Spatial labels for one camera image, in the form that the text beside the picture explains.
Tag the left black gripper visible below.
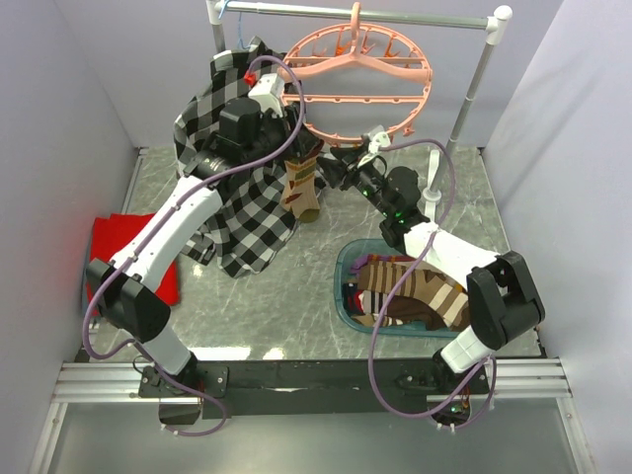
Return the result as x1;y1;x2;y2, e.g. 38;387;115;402
244;106;321;168

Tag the purple cable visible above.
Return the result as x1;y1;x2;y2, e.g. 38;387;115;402
367;137;498;430
82;54;306;438

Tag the red folded cloth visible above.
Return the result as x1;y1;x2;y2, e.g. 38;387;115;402
86;211;180;316

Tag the brown striped sock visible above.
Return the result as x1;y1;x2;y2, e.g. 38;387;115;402
352;261;470;332

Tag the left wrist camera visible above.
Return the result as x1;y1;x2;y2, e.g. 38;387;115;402
247;73;285;119

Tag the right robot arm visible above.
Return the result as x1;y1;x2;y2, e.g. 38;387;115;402
317;149;545;394

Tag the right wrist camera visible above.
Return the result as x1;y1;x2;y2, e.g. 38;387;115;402
357;125;391;168

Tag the teal plastic basket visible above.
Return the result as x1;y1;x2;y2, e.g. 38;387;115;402
334;239;470;338

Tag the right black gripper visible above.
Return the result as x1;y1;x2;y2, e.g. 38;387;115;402
316;146;395;220

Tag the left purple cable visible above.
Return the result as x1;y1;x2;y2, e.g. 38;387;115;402
82;54;306;438

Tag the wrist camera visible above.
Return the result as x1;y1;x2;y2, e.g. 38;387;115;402
247;73;285;119
357;125;391;168

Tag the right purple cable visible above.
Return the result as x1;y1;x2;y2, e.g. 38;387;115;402
367;137;498;430

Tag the black white checkered shirt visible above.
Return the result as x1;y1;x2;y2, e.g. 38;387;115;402
174;38;325;277

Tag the black base beam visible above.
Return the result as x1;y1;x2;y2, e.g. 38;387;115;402
137;357;490;421

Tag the metal clothes rack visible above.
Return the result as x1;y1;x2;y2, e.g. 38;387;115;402
204;0;514;223

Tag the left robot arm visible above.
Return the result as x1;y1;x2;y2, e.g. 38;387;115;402
86;97;317;397

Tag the beige striped sock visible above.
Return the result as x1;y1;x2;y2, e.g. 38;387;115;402
280;151;320;223

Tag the blue wire hanger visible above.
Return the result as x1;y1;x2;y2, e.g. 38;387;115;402
218;0;246;49

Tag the pink round clip hanger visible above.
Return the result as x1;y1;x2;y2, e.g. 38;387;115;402
284;2;434;145

